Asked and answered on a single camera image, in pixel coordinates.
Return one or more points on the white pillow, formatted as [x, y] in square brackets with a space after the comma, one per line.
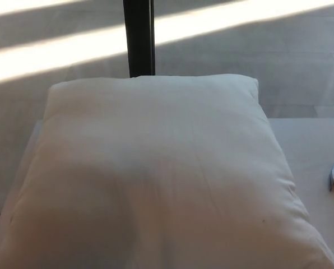
[155, 173]

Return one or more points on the black vertical post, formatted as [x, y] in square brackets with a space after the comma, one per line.
[140, 39]

